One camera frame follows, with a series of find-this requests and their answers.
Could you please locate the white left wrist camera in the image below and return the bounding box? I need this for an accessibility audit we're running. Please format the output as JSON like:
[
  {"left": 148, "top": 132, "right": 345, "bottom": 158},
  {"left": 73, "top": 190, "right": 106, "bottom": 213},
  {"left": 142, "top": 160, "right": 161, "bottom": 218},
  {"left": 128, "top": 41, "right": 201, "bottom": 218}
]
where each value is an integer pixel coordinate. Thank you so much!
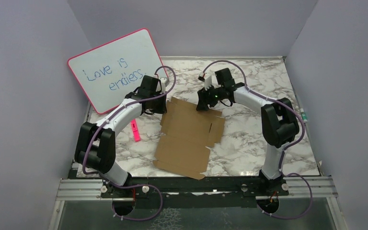
[{"left": 159, "top": 77, "right": 170, "bottom": 88}]

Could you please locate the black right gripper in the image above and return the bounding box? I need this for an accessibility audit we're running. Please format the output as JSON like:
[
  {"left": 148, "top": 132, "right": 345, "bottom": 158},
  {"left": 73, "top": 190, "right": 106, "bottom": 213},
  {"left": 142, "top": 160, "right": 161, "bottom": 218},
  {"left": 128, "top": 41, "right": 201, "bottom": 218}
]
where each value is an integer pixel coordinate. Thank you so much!
[{"left": 196, "top": 83, "right": 224, "bottom": 111}]

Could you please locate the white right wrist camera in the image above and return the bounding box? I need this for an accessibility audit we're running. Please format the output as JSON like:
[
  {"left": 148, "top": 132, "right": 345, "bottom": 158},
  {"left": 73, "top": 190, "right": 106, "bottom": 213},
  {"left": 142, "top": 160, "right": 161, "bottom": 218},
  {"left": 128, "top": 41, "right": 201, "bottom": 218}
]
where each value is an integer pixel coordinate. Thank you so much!
[{"left": 204, "top": 76, "right": 215, "bottom": 91}]

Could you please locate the green capped marker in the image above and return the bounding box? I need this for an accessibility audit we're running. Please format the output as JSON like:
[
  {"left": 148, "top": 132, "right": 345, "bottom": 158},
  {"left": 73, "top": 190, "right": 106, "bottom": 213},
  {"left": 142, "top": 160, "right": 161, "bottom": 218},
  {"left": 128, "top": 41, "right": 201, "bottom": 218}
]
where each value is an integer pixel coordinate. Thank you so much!
[{"left": 300, "top": 108, "right": 308, "bottom": 123}]

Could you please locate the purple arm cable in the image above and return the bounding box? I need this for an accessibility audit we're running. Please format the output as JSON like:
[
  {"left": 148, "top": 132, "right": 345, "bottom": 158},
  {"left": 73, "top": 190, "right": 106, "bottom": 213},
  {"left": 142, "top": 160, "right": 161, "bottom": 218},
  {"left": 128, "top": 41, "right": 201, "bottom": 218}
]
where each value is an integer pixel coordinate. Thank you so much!
[
  {"left": 198, "top": 60, "right": 314, "bottom": 221},
  {"left": 81, "top": 66, "right": 177, "bottom": 222}
]

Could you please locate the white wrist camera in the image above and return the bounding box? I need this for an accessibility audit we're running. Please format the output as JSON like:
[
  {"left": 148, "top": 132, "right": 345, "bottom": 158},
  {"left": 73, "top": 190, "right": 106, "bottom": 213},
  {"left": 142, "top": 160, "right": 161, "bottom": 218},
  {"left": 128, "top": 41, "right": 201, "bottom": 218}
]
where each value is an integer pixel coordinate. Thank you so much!
[
  {"left": 159, "top": 77, "right": 170, "bottom": 88},
  {"left": 204, "top": 76, "right": 215, "bottom": 91}
]

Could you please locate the brown cardboard box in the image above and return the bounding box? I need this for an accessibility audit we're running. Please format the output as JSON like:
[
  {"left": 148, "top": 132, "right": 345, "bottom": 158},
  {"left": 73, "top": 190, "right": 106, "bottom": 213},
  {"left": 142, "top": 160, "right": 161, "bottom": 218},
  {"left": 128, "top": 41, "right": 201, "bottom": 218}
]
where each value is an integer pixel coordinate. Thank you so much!
[{"left": 153, "top": 97, "right": 225, "bottom": 180}]

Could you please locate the aluminium frame rail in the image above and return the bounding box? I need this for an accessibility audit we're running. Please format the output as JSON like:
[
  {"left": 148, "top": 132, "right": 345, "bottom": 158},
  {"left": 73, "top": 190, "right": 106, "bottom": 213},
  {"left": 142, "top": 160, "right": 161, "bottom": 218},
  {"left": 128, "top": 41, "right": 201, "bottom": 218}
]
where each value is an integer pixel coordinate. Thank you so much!
[{"left": 56, "top": 176, "right": 338, "bottom": 201}]

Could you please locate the pink framed whiteboard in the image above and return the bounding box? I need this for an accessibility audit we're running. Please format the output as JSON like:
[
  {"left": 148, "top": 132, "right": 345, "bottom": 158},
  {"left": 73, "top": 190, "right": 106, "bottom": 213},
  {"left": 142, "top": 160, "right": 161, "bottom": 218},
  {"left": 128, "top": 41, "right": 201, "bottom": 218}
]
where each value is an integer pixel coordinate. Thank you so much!
[{"left": 67, "top": 28, "right": 167, "bottom": 114}]

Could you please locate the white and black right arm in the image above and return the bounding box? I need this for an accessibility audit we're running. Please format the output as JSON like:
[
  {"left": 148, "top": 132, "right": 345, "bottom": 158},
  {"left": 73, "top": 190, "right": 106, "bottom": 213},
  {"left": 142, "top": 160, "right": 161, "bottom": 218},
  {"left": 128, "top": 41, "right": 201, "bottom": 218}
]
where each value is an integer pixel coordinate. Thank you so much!
[{"left": 196, "top": 68, "right": 299, "bottom": 195}]

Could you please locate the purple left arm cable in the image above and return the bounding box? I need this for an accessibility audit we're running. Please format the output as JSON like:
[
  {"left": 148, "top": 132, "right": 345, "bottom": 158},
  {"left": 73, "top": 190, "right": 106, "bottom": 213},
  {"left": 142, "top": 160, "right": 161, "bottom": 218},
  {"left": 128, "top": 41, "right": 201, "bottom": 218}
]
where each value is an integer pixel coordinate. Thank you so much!
[{"left": 81, "top": 66, "right": 177, "bottom": 222}]

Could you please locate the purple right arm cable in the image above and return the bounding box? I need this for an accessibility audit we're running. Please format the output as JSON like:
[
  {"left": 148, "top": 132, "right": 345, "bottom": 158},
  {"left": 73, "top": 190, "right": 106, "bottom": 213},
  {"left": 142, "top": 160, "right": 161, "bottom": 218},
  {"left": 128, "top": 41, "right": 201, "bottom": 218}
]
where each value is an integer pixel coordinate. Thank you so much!
[{"left": 198, "top": 60, "right": 314, "bottom": 221}]

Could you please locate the pink marker pen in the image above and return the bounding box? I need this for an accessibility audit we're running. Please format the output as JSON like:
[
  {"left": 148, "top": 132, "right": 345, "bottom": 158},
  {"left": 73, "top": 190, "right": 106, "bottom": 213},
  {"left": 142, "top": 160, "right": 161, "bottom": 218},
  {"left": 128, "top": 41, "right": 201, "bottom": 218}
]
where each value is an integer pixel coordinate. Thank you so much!
[{"left": 130, "top": 119, "right": 141, "bottom": 142}]

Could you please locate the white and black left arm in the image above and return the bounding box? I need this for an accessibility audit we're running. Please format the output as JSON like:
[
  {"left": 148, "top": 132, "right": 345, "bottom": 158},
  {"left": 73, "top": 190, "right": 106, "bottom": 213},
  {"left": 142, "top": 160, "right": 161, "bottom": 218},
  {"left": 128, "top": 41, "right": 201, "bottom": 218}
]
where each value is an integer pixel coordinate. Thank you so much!
[{"left": 74, "top": 75, "right": 169, "bottom": 197}]

